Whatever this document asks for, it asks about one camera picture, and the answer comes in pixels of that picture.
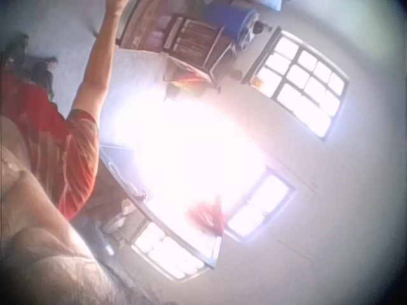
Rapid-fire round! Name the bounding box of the person's right hand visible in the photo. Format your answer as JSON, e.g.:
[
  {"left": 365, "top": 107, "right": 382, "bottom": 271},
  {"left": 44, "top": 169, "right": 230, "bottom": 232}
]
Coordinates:
[{"left": 104, "top": 0, "right": 132, "bottom": 17}]

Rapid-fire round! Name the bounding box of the brown wooden cabinet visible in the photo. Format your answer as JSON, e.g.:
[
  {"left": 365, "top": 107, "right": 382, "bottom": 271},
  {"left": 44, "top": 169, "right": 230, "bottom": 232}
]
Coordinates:
[{"left": 116, "top": 0, "right": 236, "bottom": 84}]

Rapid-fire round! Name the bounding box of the colourful striped cloth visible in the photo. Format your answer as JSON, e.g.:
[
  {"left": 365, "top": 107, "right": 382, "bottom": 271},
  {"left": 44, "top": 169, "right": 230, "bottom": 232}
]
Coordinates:
[{"left": 163, "top": 71, "right": 211, "bottom": 102}]

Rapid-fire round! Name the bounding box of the blue plastic barrel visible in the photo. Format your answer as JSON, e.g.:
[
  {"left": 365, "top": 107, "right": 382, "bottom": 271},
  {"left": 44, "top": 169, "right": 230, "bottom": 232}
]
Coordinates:
[{"left": 200, "top": 2, "right": 259, "bottom": 51}]

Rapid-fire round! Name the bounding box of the cluttered blue-edged shelf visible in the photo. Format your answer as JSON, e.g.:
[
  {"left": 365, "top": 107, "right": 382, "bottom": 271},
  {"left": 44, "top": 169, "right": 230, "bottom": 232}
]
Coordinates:
[{"left": 83, "top": 144, "right": 153, "bottom": 255}]

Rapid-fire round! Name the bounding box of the large barred window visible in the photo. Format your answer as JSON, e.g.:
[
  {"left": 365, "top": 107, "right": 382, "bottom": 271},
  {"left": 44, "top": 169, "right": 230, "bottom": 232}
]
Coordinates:
[{"left": 242, "top": 26, "right": 350, "bottom": 142}]

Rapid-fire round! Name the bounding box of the red cloth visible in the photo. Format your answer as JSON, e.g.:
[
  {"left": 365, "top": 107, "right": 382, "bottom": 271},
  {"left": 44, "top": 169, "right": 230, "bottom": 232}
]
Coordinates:
[{"left": 188, "top": 197, "right": 230, "bottom": 236}]

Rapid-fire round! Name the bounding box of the small bright window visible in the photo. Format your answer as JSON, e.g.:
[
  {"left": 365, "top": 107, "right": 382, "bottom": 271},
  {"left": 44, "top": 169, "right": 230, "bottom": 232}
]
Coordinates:
[{"left": 224, "top": 168, "right": 297, "bottom": 243}]

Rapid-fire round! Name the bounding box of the low barred window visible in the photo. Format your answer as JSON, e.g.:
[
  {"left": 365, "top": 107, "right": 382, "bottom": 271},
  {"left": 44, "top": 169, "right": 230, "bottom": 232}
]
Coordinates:
[{"left": 130, "top": 219, "right": 222, "bottom": 283}]

